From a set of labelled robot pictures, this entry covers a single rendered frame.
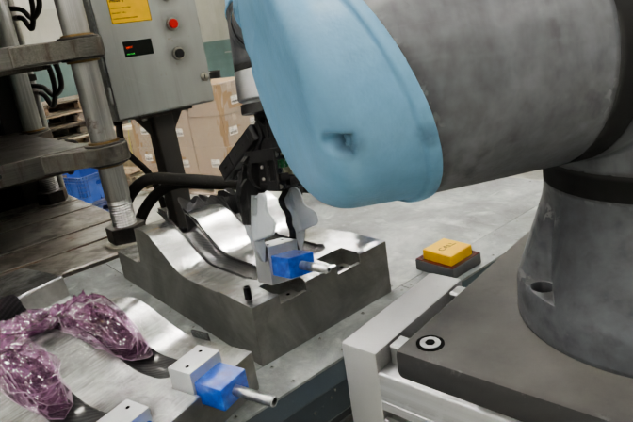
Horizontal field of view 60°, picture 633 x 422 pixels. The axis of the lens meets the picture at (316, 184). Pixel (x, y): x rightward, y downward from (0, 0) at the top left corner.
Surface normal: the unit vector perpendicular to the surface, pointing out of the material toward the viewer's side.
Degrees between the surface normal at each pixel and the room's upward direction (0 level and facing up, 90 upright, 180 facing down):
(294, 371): 0
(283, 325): 90
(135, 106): 90
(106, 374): 25
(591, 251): 72
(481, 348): 0
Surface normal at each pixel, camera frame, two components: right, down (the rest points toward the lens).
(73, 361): 0.25, -0.83
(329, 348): -0.15, -0.95
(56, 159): 0.06, 0.26
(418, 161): 0.24, 0.69
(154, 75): 0.64, 0.11
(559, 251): -0.94, -0.08
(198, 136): -0.55, 0.36
